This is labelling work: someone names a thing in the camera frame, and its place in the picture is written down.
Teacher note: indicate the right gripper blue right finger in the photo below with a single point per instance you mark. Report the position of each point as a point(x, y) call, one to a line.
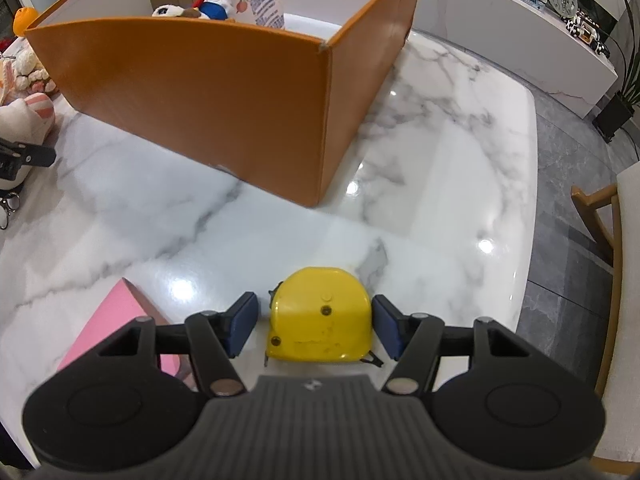
point(392, 327)

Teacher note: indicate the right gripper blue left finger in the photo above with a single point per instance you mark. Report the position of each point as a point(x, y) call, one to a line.
point(238, 322)

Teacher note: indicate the yellow tape measure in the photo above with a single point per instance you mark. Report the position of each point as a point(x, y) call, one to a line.
point(321, 315)

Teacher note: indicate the pink notebook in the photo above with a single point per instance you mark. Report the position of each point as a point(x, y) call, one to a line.
point(127, 349)

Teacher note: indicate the sailor bear plush toy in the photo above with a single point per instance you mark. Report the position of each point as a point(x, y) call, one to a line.
point(217, 10)

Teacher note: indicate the cream crochet sheep doll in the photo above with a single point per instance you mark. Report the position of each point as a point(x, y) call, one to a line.
point(23, 75)

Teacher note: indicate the whole orange fruit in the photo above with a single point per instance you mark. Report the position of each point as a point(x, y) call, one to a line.
point(23, 18)

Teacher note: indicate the large orange storage box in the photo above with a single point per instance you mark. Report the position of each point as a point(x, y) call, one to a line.
point(274, 107)

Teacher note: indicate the potted green plant right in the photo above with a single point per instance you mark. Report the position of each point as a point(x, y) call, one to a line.
point(625, 100)

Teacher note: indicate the white marble tv console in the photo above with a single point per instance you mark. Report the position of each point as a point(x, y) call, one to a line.
point(530, 43)

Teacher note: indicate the black white toy car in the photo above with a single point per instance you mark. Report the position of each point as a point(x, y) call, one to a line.
point(582, 27)

